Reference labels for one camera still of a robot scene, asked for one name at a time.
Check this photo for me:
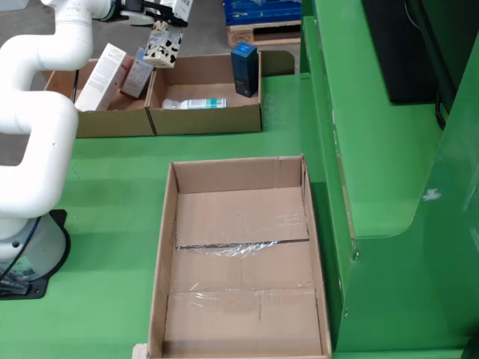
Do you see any pink box with blue top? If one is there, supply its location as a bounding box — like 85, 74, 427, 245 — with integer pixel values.
119, 47, 156, 100

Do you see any white bottle with teal label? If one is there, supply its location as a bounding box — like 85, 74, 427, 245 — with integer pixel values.
162, 97, 228, 111

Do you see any blue pallet crate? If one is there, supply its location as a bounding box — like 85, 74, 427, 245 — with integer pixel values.
223, 0, 303, 26

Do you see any plain open cardboard box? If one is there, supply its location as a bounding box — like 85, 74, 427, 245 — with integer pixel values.
43, 58, 156, 138

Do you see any wooden pallet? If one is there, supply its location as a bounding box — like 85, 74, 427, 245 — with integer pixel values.
227, 20, 302, 48

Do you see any large open cardboard tray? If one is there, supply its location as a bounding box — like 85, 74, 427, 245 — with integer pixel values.
132, 153, 333, 359

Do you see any black shelf cable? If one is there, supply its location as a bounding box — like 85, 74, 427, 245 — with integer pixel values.
433, 84, 449, 131

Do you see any cardboard box with dark flap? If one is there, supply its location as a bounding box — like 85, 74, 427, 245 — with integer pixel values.
144, 50, 296, 136

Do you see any dark blue product box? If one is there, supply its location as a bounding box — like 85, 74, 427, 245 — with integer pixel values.
231, 42, 260, 99

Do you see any tall white product box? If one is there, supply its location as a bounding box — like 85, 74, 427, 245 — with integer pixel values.
74, 43, 135, 112

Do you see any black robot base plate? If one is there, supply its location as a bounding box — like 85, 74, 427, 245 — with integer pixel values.
0, 209, 72, 300

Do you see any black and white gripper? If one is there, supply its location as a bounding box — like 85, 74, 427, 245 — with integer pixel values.
111, 0, 189, 28

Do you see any cow print hand cream box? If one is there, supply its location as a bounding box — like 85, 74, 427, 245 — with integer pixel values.
143, 0, 195, 70

